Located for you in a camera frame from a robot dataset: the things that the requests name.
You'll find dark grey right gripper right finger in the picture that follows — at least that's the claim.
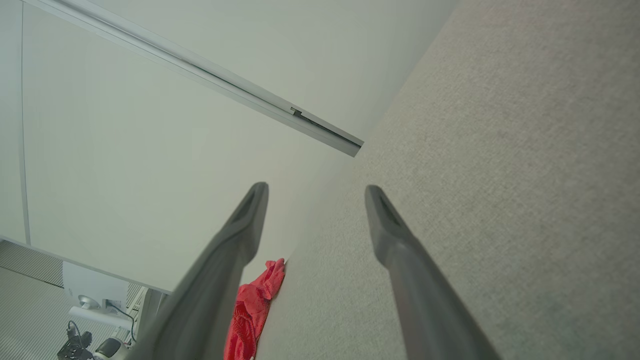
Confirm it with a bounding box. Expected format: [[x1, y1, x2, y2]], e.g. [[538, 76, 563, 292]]
[[364, 184, 503, 360]]

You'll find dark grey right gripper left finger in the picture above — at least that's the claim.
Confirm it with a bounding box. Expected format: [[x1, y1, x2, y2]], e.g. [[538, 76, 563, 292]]
[[127, 182, 270, 360]]

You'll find red Bulls basketball jersey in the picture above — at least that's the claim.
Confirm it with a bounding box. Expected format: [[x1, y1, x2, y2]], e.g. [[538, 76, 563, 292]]
[[223, 258, 287, 360]]

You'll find white box device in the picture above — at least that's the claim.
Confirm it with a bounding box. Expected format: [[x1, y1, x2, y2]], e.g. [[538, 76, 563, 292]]
[[62, 261, 146, 331]]

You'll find small grey rounded device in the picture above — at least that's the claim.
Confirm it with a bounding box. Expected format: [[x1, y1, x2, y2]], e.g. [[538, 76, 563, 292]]
[[94, 337, 129, 360]]

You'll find small black floor device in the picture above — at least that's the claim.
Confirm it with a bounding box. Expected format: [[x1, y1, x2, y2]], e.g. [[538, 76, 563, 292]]
[[57, 320, 96, 360]]

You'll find thin black floor cable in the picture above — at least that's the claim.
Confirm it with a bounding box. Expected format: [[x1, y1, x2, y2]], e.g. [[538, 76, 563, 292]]
[[112, 305, 137, 346]]

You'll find aluminium wall rail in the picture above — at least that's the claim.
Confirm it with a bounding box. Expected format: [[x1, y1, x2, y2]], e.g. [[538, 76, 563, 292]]
[[22, 0, 364, 158]]

